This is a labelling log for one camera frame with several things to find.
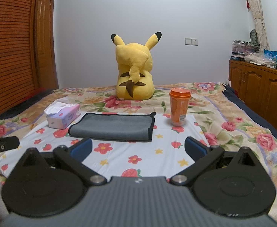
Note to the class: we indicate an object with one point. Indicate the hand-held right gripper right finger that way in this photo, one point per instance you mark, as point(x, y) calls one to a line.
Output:
point(196, 148)

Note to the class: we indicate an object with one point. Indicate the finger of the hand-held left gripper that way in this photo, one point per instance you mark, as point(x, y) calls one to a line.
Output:
point(3, 144)

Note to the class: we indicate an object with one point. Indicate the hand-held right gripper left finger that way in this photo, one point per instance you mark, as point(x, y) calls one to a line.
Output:
point(82, 149)

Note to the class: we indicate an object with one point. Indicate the purple and grey towel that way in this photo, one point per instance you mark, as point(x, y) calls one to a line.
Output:
point(112, 127)

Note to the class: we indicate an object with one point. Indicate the tissue box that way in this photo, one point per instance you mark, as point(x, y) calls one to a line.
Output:
point(62, 118)

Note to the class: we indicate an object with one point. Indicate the orange cup with lid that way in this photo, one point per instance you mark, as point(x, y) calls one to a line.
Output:
point(180, 108)

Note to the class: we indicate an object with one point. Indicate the white strawberry print cloth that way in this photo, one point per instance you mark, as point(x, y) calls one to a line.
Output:
point(140, 151)

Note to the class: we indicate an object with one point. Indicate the wooden louvered wardrobe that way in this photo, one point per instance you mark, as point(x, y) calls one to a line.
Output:
point(8, 52)

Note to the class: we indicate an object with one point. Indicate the wooden cabinet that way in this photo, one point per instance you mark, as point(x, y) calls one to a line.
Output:
point(261, 89)

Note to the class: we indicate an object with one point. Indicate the yellow plush toy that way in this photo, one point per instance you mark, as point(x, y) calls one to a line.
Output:
point(135, 71)

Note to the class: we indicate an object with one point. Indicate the dark flat book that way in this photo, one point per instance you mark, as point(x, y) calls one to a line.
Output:
point(237, 58)

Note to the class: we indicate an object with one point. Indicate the wooden panel door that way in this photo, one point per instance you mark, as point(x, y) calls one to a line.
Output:
point(46, 40)

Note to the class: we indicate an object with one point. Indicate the beige crumpled cloth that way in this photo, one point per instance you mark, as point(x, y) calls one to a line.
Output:
point(259, 59)

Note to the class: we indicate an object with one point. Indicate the stack of folded fabrics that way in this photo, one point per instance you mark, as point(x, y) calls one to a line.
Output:
point(244, 47)

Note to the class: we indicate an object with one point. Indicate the blue and white box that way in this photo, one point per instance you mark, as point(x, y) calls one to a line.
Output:
point(271, 55)

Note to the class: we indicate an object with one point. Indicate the dark hand fan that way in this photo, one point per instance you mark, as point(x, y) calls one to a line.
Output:
point(254, 36)

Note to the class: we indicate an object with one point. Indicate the beige patterned curtain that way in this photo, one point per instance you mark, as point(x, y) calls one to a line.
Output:
point(257, 11)

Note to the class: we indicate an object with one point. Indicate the red hanging ornament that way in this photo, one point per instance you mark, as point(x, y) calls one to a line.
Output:
point(247, 4)

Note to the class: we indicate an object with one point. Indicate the white wall switch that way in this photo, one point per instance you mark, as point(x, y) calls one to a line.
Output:
point(191, 41)

